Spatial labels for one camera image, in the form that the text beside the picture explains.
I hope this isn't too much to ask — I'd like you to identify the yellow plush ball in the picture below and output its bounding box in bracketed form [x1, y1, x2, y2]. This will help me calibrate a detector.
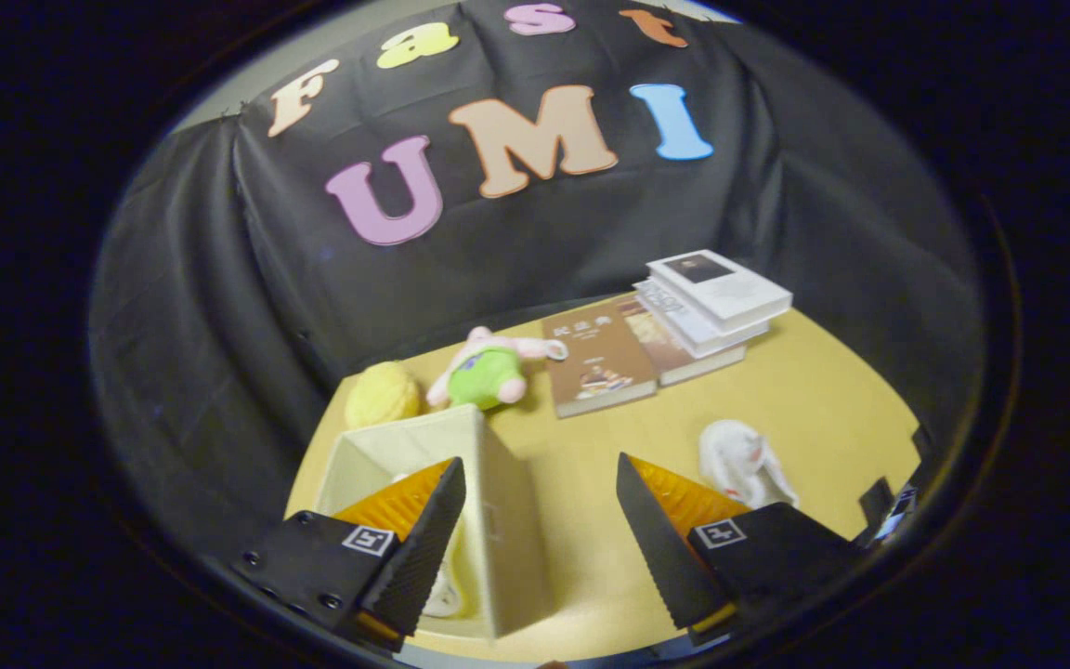
[344, 361, 422, 429]

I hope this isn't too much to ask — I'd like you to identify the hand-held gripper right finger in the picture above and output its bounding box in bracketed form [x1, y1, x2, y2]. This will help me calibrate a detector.
[616, 452, 870, 649]

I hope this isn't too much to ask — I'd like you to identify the white book with dark picture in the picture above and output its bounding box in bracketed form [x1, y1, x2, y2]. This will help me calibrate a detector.
[645, 249, 793, 333]

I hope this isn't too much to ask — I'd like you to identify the brown book under white books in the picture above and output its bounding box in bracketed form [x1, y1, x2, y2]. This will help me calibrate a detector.
[617, 295, 748, 387]

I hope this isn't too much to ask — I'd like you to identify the green and pink plush toy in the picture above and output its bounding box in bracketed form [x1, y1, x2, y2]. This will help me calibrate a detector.
[425, 326, 570, 412]

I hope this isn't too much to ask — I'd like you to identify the beige fabric storage box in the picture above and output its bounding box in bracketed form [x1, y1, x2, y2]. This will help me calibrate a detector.
[284, 403, 556, 642]

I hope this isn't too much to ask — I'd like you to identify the white and blue object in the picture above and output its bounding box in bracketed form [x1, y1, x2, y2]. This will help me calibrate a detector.
[874, 488, 919, 542]

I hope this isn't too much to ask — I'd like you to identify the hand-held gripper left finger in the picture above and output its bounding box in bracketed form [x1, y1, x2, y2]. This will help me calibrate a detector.
[231, 456, 467, 653]

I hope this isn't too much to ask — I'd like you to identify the brown book with cover picture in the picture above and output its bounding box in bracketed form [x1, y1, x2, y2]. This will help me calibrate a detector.
[542, 314, 659, 419]

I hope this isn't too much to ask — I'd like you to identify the white canvas shoe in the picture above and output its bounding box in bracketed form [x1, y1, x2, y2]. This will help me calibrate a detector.
[419, 534, 466, 621]
[698, 419, 801, 510]

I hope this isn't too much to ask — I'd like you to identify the white book with patterned cover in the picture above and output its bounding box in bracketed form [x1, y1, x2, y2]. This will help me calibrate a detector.
[633, 277, 771, 359]

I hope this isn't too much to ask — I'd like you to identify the person's blue clothing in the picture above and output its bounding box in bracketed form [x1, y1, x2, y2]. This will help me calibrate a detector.
[400, 639, 685, 668]

